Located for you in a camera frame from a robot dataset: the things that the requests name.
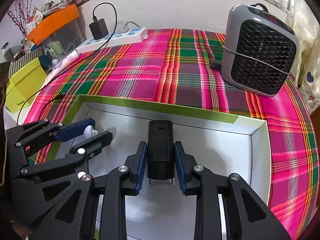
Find yellow-green shoe box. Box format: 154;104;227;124
5;48;47;113

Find grey black mini heater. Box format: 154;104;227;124
221;4;298;96

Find heart patterned curtain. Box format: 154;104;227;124
291;0;319;114

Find green white cardboard tray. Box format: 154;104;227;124
44;94;272;240

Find dark jar with lid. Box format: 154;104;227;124
1;42;14;62

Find white power strip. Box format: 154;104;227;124
76;27;148;54

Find white pink tube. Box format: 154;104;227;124
44;50;79;85

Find white egg-shaped gadget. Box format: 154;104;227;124
83;125;98;139

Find purple dried flower branches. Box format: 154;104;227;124
7;0;33;37

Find black charger adapter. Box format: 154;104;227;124
89;16;108;40

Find plaid pink green bedspread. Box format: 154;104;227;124
23;29;319;239

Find black rectangular flashlight device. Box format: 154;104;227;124
147;120;175;180

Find orange lidded storage bin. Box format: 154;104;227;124
27;4;84;59

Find black charger cable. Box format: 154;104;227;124
16;2;118;127

